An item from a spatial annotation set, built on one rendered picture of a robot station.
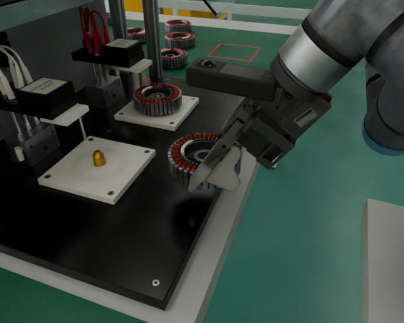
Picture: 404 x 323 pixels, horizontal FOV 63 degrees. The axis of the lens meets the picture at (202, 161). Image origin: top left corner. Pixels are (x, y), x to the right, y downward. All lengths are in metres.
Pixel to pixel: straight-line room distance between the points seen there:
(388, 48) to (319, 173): 1.62
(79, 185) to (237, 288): 0.91
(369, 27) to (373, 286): 0.33
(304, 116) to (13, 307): 0.43
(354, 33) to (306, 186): 1.51
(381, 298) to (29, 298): 0.45
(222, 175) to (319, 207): 1.31
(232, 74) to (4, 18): 0.34
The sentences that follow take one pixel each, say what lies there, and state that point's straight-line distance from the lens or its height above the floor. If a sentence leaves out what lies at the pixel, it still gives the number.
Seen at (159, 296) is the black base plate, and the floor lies 0.77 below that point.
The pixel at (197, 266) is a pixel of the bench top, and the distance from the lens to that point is 0.49.
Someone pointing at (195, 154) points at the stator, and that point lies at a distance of 0.51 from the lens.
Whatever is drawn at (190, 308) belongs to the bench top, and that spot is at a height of 0.75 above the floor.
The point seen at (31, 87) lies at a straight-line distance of 0.61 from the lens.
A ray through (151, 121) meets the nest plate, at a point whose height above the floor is 0.78.
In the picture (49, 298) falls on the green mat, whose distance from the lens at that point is 0.50.
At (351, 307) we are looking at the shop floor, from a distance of 1.42.
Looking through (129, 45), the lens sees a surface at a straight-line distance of 0.77.
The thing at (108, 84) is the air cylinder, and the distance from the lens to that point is 0.83.
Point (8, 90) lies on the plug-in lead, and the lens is 0.63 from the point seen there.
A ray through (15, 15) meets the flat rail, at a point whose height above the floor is 1.03.
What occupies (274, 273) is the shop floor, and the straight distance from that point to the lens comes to 1.42.
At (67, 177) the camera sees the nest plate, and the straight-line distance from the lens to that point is 0.62.
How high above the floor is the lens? 1.14
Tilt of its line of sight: 36 degrees down
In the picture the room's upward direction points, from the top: straight up
